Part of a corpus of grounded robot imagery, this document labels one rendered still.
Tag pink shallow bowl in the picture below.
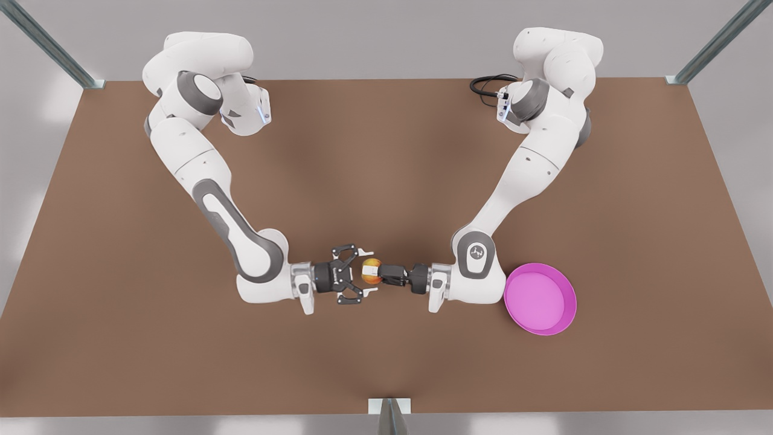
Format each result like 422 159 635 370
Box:
503 262 578 337

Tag silver frame post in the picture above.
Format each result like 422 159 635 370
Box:
665 0 773 86
368 397 412 435
0 0 106 91

